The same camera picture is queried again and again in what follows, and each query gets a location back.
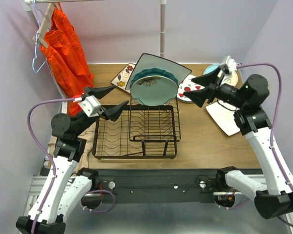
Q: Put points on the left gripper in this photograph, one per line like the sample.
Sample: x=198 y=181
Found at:
x=113 y=113

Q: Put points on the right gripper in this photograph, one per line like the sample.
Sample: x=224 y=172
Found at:
x=208 y=80

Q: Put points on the watermelon round plate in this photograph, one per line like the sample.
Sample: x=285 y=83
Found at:
x=185 y=86

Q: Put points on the flower square plate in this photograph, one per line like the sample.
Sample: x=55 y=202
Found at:
x=121 y=80

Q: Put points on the grey square plate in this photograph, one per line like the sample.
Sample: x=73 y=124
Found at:
x=222 y=113

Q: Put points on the mint green flower plate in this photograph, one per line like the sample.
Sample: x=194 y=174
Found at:
x=154 y=90

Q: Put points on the teal rimmed plate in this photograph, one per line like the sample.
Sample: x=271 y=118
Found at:
x=154 y=72

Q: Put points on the large white square plate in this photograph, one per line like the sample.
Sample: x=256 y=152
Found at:
x=149 y=61

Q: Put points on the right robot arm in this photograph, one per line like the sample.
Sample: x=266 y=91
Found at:
x=275 y=197

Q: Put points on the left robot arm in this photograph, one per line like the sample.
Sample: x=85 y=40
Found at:
x=56 y=201

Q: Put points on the orange shorts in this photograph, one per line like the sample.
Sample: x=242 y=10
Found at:
x=65 y=56

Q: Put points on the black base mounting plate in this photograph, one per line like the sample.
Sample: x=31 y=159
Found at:
x=159 y=185

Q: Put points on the wooden clip hanger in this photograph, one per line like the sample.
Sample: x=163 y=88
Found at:
x=45 y=23

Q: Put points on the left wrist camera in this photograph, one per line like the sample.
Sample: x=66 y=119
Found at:
x=91 y=106

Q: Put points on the black wire dish rack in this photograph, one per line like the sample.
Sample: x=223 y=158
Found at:
x=141 y=132

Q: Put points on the blue wire hanger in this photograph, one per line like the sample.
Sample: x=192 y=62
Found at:
x=37 y=12

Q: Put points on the white clothes rack frame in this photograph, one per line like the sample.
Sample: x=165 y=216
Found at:
x=27 y=4

